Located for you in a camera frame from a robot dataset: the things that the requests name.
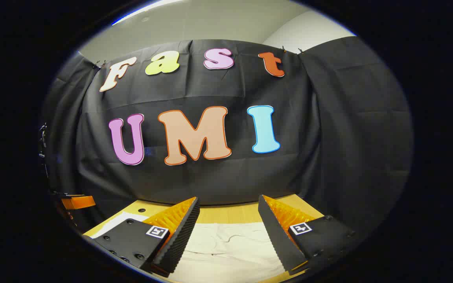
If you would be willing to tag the dark stand pole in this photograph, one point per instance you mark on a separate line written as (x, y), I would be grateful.
(44, 145)

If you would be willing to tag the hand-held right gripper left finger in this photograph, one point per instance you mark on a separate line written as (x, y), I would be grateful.
(181, 236)

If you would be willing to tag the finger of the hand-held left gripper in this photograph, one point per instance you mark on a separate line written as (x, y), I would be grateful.
(79, 202)

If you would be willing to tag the white jeans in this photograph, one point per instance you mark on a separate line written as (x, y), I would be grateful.
(230, 243)

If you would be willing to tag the black backdrop cloth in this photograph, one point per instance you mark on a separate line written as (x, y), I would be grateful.
(230, 90)

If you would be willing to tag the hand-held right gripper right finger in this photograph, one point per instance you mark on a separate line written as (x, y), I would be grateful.
(277, 236)

